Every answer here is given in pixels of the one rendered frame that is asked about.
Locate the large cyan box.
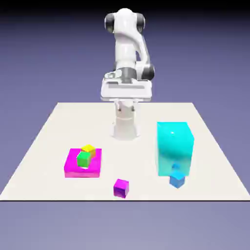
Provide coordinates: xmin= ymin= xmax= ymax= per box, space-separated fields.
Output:
xmin=156 ymin=121 xmax=195 ymax=177

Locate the small purple cube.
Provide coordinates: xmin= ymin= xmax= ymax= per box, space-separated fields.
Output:
xmin=113 ymin=178 xmax=130 ymax=199

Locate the large magenta box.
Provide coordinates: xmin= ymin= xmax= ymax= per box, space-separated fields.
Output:
xmin=63 ymin=147 xmax=103 ymax=179

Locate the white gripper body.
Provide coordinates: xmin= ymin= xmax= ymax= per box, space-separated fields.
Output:
xmin=100 ymin=77 xmax=153 ymax=103

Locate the small blue cube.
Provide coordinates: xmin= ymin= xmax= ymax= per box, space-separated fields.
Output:
xmin=168 ymin=170 xmax=186 ymax=189

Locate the small green cube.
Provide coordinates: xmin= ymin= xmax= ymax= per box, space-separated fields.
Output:
xmin=76 ymin=151 xmax=92 ymax=168

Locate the small yellow cube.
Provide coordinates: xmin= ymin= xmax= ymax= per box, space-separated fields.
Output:
xmin=81 ymin=144 xmax=97 ymax=158

